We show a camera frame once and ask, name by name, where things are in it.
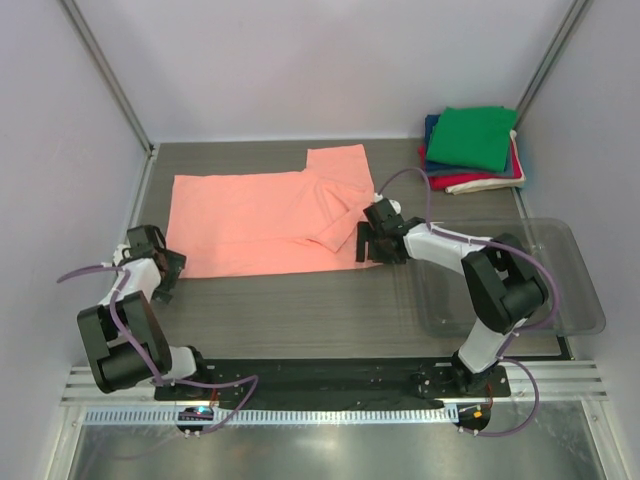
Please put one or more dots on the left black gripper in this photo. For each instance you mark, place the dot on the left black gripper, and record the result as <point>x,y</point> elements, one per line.
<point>175,264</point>

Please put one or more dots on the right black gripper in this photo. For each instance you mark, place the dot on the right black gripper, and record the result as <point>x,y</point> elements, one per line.
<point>367,233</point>

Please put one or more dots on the salmon pink t-shirt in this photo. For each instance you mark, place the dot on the salmon pink t-shirt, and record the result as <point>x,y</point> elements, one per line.
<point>273,223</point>

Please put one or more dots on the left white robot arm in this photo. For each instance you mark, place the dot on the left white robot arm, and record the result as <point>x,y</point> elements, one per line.
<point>122,338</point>

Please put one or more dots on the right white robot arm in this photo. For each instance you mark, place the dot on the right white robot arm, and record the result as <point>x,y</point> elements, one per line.
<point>504,283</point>

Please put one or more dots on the folded red t-shirt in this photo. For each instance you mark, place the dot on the folded red t-shirt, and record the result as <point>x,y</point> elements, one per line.
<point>442,178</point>

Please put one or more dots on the clear plastic bin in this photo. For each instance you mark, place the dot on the clear plastic bin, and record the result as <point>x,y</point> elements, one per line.
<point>444,304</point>

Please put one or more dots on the folded cream t-shirt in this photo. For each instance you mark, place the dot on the folded cream t-shirt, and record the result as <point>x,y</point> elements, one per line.
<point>477,185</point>

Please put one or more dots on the folded blue t-shirt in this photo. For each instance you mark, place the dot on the folded blue t-shirt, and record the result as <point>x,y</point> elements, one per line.
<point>430,123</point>

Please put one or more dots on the folded green t-shirt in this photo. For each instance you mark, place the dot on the folded green t-shirt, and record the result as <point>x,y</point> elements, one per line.
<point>474,137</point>

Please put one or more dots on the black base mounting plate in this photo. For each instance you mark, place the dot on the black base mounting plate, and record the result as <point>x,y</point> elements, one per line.
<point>304,380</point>

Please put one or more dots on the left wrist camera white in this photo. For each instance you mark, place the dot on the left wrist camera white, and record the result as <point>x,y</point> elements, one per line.
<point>121,256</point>

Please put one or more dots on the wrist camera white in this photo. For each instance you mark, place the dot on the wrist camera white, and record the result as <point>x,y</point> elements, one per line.
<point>121,256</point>
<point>394,204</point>

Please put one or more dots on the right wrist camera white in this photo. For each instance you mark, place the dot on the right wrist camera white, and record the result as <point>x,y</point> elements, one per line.
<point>394,204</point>

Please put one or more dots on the white slotted cable duct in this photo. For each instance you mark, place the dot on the white slotted cable duct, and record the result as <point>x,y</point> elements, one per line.
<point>196,416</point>

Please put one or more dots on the left aluminium frame post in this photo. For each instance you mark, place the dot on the left aluminium frame post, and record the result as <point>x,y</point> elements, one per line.
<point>87,38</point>

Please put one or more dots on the aluminium frame post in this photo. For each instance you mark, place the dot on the aluminium frame post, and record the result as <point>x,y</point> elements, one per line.
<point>87,38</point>
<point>572,19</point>

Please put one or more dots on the right aluminium frame post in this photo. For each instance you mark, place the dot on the right aluminium frame post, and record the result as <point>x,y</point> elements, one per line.
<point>572,19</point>

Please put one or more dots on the aluminium front rail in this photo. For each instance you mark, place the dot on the aluminium front rail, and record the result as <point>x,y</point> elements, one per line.
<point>556,381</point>

